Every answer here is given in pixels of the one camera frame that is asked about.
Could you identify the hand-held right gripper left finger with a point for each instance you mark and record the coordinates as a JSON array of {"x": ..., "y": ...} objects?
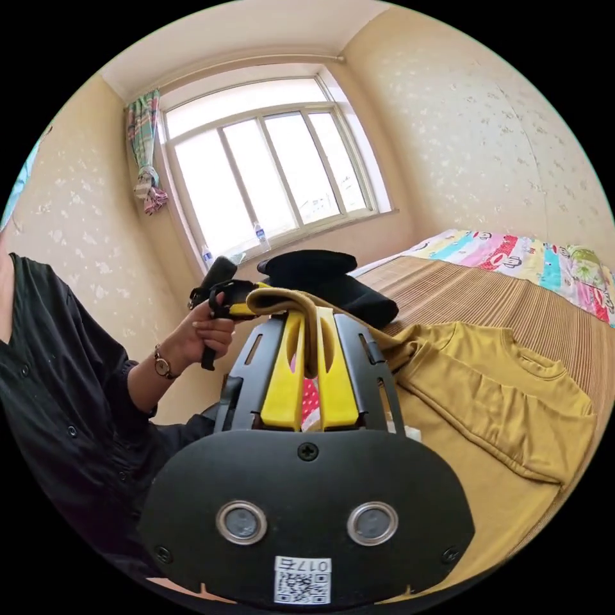
[{"x": 283, "y": 384}]

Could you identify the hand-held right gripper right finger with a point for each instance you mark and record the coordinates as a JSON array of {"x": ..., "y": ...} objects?
[{"x": 336, "y": 389}]

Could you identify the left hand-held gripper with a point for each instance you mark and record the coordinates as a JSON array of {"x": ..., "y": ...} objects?
[{"x": 217, "y": 300}]

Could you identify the brown long sleeve shirt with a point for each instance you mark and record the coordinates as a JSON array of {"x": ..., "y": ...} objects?
[{"x": 480, "y": 408}]

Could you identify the person's left forearm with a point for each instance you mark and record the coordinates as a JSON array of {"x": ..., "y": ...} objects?
[{"x": 151, "y": 379}]

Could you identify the person's left hand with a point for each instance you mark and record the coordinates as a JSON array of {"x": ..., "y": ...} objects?
[{"x": 206, "y": 331}]

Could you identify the clear plastic bottle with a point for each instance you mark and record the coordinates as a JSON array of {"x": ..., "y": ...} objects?
[
  {"x": 207, "y": 258},
  {"x": 262, "y": 237}
]

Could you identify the pile of clothes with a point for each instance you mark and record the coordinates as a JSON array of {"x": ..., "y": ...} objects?
[{"x": 331, "y": 283}]

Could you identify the window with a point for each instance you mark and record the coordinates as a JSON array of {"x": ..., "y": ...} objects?
[{"x": 269, "y": 178}]

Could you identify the checked curtain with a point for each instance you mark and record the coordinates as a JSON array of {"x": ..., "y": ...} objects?
[{"x": 144, "y": 139}]

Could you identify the person's body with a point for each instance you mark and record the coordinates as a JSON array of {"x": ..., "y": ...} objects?
[{"x": 67, "y": 399}]

